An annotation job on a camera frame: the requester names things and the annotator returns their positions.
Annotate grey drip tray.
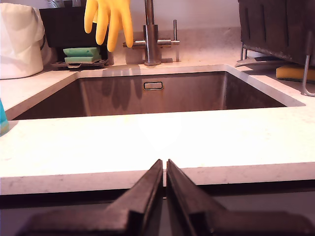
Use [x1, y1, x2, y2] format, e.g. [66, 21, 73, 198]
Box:
[234, 57, 296, 68]

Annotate dark sponge tray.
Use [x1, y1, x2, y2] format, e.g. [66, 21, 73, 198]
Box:
[51, 59, 110, 69]

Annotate green dish sponge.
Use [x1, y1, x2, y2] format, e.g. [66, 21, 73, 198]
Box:
[64, 56, 102, 64]
[63, 47, 102, 57]

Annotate yellow rubber glove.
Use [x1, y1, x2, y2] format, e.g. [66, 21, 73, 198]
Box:
[84, 0, 134, 53]

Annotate yellow sponge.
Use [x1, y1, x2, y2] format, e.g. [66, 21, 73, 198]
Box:
[276, 64, 315, 82]

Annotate dark dish rack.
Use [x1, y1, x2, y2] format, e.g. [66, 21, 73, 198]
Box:
[238, 0, 315, 97]

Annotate steel kitchen sink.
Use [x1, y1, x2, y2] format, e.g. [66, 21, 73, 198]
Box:
[4, 64, 307, 121]

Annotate clear soap dispenser blue soap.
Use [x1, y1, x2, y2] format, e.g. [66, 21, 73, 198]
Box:
[0, 98, 10, 137]

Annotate steel kitchen faucet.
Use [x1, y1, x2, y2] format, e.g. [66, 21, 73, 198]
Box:
[123, 0, 181, 66]

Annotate black sink caddy box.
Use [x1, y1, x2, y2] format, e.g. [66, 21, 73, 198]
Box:
[39, 6, 109, 49]

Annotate white bin with bag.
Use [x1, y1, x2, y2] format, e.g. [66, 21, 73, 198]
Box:
[0, 2, 46, 80]

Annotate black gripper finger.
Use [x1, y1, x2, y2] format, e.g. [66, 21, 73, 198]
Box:
[105, 159, 164, 236]
[166, 159, 227, 236]

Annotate steel sink overflow cover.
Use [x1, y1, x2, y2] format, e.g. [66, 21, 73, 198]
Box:
[143, 81, 164, 91]

